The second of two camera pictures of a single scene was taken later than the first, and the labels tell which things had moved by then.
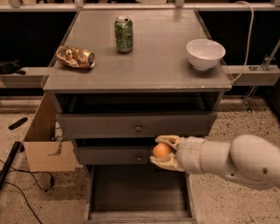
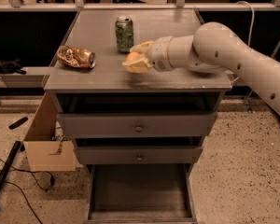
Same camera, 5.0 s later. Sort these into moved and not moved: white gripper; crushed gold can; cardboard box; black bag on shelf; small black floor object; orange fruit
Moved: white gripper; orange fruit
Not moved: black bag on shelf; cardboard box; small black floor object; crushed gold can
